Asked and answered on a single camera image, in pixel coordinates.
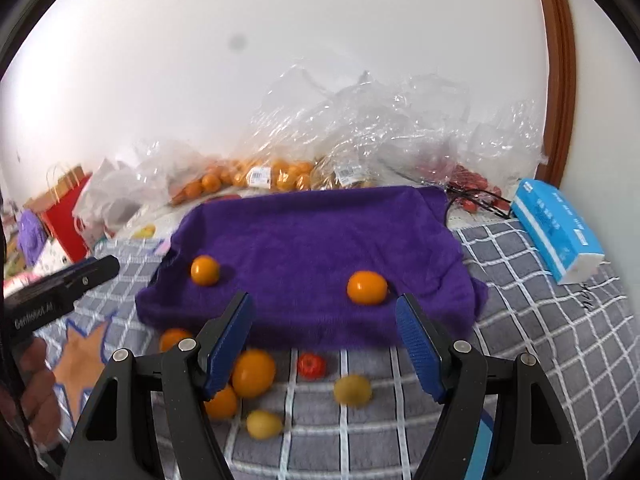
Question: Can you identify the yellow-green round fruit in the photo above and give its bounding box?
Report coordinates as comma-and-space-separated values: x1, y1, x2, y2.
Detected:
333, 374, 373, 407

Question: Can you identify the small orange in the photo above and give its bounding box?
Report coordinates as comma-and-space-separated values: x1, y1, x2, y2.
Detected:
190, 255, 221, 287
346, 270, 389, 306
204, 384, 239, 421
159, 328, 193, 353

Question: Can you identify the brown wooden door frame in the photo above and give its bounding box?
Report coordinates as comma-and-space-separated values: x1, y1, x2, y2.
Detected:
530, 0, 578, 186

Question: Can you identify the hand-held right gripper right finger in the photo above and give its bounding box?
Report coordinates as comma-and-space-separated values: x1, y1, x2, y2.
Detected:
395, 293, 586, 480

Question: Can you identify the white plastic bag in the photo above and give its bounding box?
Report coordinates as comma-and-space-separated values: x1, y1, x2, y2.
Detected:
74, 159, 147, 242

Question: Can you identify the large orange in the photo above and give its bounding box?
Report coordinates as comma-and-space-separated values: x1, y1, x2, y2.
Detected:
231, 349, 277, 400

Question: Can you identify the red paper bag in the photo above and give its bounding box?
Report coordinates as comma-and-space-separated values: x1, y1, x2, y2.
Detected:
22, 162, 95, 264

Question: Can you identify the grey checkered blanket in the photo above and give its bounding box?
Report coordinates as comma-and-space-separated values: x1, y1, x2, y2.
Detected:
5, 220, 636, 480

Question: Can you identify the blue tissue pack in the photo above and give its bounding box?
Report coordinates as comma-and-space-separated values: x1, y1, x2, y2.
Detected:
510, 178, 608, 286

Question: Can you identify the red tomato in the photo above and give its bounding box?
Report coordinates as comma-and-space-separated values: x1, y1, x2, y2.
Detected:
297, 353, 327, 380

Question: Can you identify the person's left hand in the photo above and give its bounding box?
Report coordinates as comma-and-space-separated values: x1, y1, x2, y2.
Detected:
12, 337, 63, 446

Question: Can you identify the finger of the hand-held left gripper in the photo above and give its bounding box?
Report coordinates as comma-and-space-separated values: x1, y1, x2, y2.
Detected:
59, 255, 122, 306

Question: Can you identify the small yellow fruit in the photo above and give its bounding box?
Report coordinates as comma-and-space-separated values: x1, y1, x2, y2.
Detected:
246, 409, 284, 441

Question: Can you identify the purple cloth bag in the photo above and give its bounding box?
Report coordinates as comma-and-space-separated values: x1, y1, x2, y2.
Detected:
17, 209, 49, 267

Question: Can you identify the black cable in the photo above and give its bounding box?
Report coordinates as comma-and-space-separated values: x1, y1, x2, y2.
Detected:
442, 184, 512, 222

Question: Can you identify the purple towel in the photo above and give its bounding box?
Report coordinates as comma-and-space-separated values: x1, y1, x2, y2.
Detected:
135, 185, 488, 351

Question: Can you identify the clear bag of small tangerines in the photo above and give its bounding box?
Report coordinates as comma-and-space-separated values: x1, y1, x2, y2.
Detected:
134, 139, 241, 207

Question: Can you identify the clear bag of red tomatoes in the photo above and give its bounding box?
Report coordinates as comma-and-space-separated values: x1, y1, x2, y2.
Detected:
395, 75, 546, 213

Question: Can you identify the labelled clear bag of oranges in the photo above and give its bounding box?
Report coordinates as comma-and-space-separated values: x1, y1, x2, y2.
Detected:
232, 67, 321, 193

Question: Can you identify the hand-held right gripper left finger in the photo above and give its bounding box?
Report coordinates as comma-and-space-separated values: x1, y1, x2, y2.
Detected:
60, 291, 254, 480

